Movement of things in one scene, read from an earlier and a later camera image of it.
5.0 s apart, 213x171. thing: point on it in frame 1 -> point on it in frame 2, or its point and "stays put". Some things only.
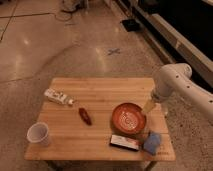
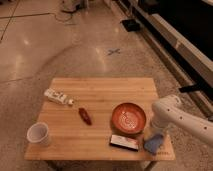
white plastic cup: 38,133 stays put
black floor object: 131,25 stays put
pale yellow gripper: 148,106 -> 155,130
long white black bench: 182,30 stays put
